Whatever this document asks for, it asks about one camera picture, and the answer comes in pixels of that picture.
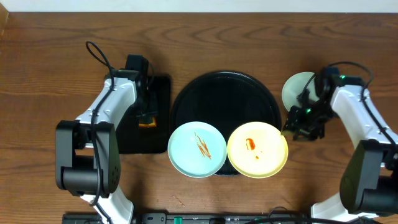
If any yellow plate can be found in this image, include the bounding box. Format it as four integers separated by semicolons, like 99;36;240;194
227;122;289;179

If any black rectangular tray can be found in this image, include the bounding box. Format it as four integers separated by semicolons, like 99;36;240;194
116;74;171;154

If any light blue plate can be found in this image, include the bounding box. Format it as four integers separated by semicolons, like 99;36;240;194
167;121;227;179
282;72;319;111

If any orange green sponge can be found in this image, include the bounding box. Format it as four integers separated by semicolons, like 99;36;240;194
138;116;157;128

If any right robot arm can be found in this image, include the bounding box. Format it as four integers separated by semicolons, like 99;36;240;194
282;72;397;222

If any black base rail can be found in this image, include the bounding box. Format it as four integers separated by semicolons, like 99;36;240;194
62;211;305;224

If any round black tray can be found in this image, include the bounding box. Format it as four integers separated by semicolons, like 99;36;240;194
171;71;281;176

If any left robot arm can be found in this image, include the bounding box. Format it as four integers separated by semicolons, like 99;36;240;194
55;69;157;223

